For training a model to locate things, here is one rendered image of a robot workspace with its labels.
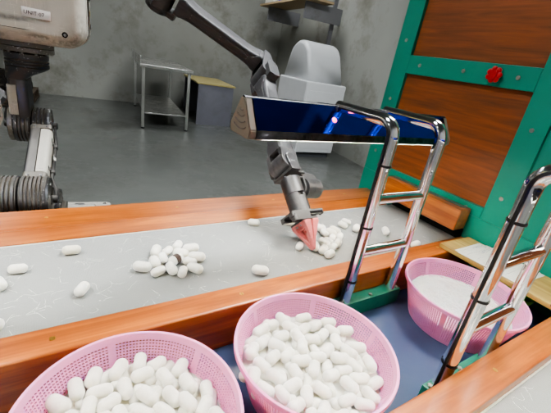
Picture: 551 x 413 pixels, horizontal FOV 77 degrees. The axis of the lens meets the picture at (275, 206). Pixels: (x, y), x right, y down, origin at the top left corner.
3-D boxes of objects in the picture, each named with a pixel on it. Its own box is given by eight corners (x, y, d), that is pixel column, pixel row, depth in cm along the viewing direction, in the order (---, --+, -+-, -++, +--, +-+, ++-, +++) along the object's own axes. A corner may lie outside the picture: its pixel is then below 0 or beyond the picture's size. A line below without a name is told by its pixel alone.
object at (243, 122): (229, 129, 68) (233, 91, 65) (424, 138, 101) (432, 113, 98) (248, 140, 62) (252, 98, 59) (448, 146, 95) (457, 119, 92)
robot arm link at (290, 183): (274, 180, 96) (288, 170, 92) (292, 182, 100) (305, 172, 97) (281, 203, 94) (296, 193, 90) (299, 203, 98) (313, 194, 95)
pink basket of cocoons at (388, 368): (193, 386, 56) (197, 341, 53) (286, 311, 77) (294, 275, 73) (337, 519, 43) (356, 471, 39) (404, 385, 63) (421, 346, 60)
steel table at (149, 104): (170, 109, 670) (173, 56, 633) (189, 132, 517) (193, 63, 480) (132, 105, 640) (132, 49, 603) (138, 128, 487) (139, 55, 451)
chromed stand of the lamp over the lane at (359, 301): (289, 274, 91) (326, 97, 74) (345, 261, 102) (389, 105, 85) (336, 321, 77) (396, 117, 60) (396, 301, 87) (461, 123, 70)
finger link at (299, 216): (328, 243, 88) (316, 210, 91) (305, 247, 84) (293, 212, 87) (313, 252, 93) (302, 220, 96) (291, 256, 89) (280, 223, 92)
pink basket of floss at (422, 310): (396, 341, 74) (410, 305, 70) (392, 276, 98) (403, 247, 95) (533, 384, 69) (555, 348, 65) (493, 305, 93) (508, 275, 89)
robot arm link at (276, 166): (247, 80, 120) (265, 56, 113) (260, 88, 123) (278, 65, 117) (265, 180, 98) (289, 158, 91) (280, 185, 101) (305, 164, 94)
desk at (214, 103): (213, 113, 705) (216, 78, 679) (231, 127, 603) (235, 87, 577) (181, 110, 678) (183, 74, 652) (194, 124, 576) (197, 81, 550)
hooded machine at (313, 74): (332, 159, 505) (358, 48, 448) (290, 157, 476) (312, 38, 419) (306, 144, 573) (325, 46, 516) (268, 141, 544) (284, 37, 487)
